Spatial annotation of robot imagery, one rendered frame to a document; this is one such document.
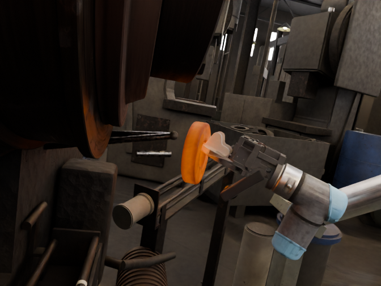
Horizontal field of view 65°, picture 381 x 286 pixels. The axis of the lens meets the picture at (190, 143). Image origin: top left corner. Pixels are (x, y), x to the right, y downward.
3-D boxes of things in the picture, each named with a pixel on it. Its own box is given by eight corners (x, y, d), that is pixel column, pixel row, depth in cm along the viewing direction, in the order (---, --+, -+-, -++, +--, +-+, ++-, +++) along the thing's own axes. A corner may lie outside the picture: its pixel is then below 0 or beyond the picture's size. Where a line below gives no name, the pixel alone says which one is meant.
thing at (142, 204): (110, 224, 70) (112, 201, 68) (134, 210, 78) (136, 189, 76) (131, 234, 67) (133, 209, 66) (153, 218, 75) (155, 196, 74)
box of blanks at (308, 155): (224, 219, 250) (242, 128, 238) (186, 185, 324) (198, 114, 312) (313, 217, 294) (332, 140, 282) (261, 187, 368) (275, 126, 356)
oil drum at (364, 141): (349, 216, 315) (371, 134, 301) (317, 196, 373) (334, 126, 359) (396, 221, 326) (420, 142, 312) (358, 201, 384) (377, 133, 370)
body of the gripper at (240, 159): (241, 133, 75) (287, 155, 72) (227, 163, 76) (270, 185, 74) (237, 135, 67) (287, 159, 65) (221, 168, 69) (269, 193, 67)
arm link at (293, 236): (302, 249, 76) (324, 214, 74) (297, 268, 66) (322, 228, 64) (274, 231, 79) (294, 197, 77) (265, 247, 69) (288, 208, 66)
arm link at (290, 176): (286, 194, 73) (287, 204, 65) (269, 185, 74) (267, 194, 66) (301, 168, 71) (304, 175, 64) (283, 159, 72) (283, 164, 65)
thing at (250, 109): (236, 158, 539) (248, 97, 522) (280, 177, 446) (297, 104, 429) (211, 156, 513) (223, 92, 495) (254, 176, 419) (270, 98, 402)
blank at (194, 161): (182, 194, 75) (195, 197, 74) (178, 150, 64) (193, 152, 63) (199, 152, 86) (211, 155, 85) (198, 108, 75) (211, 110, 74)
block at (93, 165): (41, 287, 56) (54, 165, 53) (54, 263, 64) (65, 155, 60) (100, 290, 58) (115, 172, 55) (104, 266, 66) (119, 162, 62)
